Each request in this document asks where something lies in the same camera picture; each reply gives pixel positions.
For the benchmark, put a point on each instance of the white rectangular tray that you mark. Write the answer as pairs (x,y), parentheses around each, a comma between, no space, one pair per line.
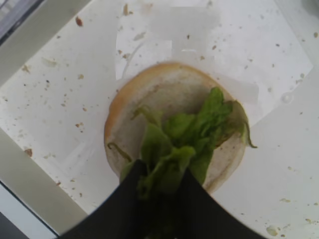
(60,69)

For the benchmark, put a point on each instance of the flat bun bottom half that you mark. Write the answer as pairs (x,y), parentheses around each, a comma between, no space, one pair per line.
(167,88)

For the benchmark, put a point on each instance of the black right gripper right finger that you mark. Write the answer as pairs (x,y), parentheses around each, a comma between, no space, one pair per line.
(199,216)

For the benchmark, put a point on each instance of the green lettuce leaf piece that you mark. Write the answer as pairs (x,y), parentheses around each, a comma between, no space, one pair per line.
(187,141)

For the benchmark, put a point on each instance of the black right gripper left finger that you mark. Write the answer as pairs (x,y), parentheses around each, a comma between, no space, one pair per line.
(124,216)

